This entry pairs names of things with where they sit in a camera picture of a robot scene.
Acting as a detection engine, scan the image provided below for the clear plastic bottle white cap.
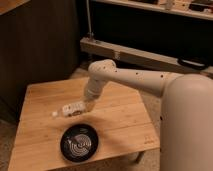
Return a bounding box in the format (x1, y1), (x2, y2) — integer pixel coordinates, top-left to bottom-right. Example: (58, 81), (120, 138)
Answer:
(51, 101), (86, 117)

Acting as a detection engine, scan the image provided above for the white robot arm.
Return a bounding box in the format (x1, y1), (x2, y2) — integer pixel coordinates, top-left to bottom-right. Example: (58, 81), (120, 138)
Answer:
(84, 60), (213, 171)

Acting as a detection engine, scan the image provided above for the black ceramic bowl white pattern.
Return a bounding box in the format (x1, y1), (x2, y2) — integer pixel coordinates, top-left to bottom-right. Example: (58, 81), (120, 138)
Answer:
(60, 124), (99, 163)

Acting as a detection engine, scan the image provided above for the wooden table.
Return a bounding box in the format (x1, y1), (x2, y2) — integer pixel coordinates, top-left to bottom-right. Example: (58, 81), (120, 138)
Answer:
(8, 78), (160, 171)

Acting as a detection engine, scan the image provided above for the metal pole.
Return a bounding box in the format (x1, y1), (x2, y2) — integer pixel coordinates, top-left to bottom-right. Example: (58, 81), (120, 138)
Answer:
(86, 0), (94, 40)

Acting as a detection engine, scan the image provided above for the dark wooden cabinet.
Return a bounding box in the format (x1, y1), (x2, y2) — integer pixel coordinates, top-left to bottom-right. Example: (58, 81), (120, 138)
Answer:
(0, 0), (79, 123)

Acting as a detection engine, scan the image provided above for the wooden shelf with items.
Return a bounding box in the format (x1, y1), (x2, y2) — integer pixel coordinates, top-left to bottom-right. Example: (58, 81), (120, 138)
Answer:
(93, 0), (213, 21)

